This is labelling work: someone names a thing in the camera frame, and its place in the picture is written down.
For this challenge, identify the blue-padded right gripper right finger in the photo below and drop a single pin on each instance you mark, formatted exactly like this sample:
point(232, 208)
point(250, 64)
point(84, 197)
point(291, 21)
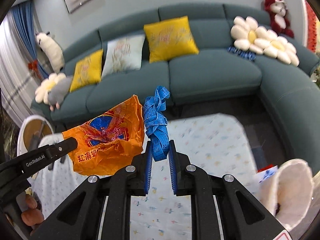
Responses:
point(221, 207)

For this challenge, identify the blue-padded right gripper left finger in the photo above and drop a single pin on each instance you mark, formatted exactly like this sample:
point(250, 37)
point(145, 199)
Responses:
point(99, 208)

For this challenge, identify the orange plastic snack bag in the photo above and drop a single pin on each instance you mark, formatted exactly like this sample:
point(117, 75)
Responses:
point(109, 141)

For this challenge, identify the blue measuring tape bundle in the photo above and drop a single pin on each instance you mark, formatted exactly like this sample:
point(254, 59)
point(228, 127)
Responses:
point(156, 123)

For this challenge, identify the white trash bin with bag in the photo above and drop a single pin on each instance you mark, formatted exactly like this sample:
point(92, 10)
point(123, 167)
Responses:
point(288, 193)

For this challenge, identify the person's hand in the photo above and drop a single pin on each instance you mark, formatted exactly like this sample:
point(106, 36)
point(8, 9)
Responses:
point(32, 217)

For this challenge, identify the blue white printed box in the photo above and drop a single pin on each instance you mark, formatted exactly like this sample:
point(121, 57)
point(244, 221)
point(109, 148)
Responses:
point(265, 173)

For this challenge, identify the round wooden side table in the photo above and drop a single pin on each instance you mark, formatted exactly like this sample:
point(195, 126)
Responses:
point(33, 129)

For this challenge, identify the floral light blue tablecloth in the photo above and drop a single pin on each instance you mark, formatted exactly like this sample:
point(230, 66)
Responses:
point(216, 143)

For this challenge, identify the small daisy cushion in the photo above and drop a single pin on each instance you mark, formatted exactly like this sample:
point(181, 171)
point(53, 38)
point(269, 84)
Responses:
point(41, 93)

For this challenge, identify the grey mouse plush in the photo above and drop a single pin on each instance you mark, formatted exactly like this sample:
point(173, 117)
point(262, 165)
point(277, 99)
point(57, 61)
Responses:
point(58, 93)

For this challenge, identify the white long plush toy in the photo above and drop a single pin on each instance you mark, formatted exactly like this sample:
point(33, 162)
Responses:
point(52, 50)

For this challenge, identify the small yellow embroidered cushion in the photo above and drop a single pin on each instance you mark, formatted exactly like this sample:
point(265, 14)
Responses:
point(87, 71)

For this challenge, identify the blue curtain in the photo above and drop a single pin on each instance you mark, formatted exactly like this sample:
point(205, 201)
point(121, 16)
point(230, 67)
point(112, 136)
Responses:
point(23, 18)

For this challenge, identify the blue patterned cloth on sofa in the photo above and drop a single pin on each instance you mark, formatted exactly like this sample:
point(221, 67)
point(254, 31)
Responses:
point(248, 55)

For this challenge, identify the pale blue floral cushion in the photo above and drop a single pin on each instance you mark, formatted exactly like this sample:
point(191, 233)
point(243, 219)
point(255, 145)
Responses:
point(123, 54)

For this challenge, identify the teal sectional sofa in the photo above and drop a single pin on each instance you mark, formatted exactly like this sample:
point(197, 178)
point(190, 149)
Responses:
point(290, 97)

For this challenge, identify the right daisy flower cushion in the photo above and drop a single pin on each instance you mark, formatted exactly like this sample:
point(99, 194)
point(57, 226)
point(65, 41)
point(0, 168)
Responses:
point(275, 46)

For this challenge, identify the daisy flower cushion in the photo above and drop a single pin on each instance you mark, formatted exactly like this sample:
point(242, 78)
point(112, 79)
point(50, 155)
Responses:
point(275, 46)
point(244, 33)

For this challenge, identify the left daisy flower cushion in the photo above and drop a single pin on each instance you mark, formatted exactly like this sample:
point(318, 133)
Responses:
point(244, 33)

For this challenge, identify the large yellow embroidered cushion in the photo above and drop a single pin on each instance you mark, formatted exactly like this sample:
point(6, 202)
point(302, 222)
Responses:
point(169, 39)

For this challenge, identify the red white teddy bear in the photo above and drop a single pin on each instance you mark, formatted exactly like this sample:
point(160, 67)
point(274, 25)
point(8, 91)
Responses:
point(277, 10)

